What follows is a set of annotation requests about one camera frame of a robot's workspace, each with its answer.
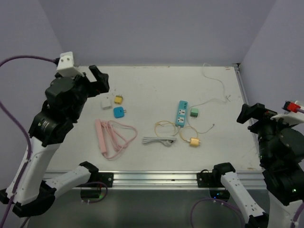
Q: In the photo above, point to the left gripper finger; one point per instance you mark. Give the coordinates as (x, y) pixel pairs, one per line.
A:
(100, 86)
(98, 75)

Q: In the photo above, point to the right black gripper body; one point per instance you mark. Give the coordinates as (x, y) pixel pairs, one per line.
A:
(268, 127)

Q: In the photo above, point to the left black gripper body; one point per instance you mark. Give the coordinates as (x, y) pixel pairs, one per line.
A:
(82, 84)

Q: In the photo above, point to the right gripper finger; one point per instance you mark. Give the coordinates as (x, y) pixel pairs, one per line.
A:
(254, 127)
(256, 112)

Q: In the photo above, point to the white plug adapter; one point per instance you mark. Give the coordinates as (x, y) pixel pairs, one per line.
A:
(106, 103)

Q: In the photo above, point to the yellow plug adapter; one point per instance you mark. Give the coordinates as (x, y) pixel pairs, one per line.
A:
(118, 99)

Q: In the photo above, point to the blue plug adapter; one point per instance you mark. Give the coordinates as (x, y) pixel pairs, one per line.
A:
(119, 112)

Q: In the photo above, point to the pink power strip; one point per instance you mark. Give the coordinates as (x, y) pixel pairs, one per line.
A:
(119, 143)

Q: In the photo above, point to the green plug adapter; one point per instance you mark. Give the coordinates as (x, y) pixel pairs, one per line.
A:
(194, 112)

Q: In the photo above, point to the teal power strip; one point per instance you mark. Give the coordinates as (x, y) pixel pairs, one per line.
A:
(181, 115)

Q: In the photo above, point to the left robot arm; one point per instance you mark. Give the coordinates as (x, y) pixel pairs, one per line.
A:
(29, 193)

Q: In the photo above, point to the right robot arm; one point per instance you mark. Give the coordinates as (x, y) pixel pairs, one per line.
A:
(281, 149)

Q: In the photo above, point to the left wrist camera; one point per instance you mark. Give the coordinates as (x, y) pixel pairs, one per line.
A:
(66, 65)

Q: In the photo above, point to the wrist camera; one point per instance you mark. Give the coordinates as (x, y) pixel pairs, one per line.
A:
(66, 65)
(293, 115)

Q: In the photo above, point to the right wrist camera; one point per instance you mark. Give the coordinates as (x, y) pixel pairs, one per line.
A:
(293, 115)

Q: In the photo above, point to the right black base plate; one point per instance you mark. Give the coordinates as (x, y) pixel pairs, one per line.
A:
(205, 179)

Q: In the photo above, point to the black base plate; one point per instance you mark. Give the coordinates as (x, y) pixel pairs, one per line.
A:
(205, 179)
(105, 177)

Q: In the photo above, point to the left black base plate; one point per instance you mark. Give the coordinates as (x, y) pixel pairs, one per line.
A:
(105, 177)

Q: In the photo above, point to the aluminium rail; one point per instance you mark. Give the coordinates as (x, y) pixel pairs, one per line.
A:
(169, 180)

